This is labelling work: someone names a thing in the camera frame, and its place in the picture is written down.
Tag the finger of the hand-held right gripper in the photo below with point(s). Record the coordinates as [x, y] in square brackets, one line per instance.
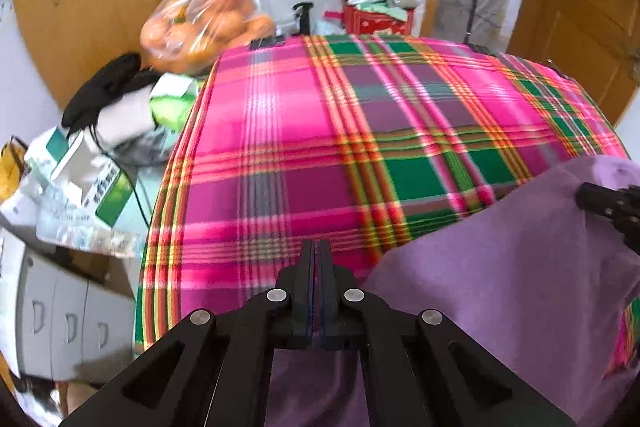
[600, 199]

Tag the white paper bag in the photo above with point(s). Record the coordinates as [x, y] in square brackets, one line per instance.
[20, 207]

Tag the yellow bag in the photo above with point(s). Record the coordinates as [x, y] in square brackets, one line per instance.
[12, 167]

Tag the grey drawer cabinet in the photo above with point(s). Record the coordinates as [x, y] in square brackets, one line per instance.
[65, 307]

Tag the green tissue pack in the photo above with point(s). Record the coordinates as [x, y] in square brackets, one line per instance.
[175, 104]

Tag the wooden door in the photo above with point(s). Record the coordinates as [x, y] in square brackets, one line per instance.
[575, 22]

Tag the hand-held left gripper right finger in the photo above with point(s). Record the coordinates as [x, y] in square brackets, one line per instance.
[327, 277]

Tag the pink green plaid bedsheet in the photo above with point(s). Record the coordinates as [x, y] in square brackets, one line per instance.
[300, 132]

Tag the black spray bottle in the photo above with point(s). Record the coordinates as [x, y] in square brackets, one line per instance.
[302, 19]

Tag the purple fleece pants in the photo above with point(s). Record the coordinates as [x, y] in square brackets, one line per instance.
[500, 282]

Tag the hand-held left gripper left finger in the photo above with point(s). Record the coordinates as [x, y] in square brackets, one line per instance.
[306, 277]

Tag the bag of oranges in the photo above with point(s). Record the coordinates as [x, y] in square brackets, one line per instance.
[200, 32]

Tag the red box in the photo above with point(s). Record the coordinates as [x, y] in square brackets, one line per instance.
[370, 24]

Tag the green white box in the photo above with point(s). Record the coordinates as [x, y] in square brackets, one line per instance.
[107, 197]

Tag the black cloth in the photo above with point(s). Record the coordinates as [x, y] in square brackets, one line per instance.
[105, 82]

